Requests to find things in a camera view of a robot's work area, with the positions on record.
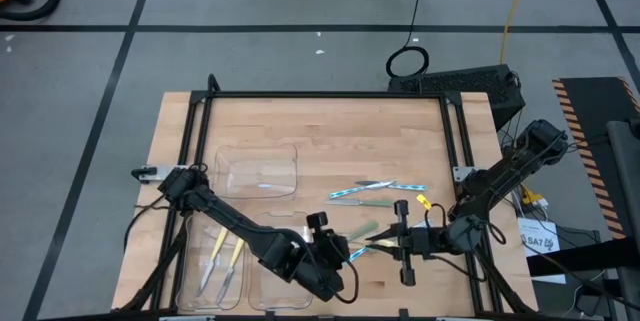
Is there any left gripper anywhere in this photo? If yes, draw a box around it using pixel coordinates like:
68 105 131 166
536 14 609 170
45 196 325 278
294 212 351 302

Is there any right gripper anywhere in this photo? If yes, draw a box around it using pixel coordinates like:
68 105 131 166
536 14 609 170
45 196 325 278
364 199 449 287

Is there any green-handled table knife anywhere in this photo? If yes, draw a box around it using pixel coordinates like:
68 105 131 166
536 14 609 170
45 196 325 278
346 220 380 243
323 198 395 209

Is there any clear plastic tray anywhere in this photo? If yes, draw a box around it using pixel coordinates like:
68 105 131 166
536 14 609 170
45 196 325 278
174 210 247 312
213 142 299 200
247 209 315 311

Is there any white paper label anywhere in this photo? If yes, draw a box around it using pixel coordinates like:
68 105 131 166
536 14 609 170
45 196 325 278
517 217 568 286

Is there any black floor beam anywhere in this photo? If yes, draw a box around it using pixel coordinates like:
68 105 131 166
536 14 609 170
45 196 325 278
524 237 640 278

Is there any black hazard-striped ramp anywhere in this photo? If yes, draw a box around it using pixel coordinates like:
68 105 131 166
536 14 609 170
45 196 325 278
551 75 640 241

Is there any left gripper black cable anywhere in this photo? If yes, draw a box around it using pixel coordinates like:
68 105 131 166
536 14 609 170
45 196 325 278
327 238 360 306

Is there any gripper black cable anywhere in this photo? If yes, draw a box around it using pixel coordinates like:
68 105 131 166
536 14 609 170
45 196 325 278
424 202 451 232
327 238 360 306

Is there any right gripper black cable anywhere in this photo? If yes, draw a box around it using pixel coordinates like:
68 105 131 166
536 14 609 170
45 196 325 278
424 202 451 232

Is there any yellow cable plug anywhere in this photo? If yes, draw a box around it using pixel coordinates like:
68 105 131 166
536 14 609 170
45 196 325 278
520 186 550 208

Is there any black table frame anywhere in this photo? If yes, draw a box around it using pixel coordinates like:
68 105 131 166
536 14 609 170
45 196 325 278
114 73 539 318

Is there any left arm base cable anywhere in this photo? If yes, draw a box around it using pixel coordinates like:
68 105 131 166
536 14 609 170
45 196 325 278
123 193 169 252

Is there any long black cable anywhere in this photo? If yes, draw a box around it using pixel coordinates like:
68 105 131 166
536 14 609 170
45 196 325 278
384 0 431 80

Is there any long yellow cable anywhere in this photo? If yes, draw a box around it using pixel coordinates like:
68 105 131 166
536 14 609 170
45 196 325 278
499 0 532 66

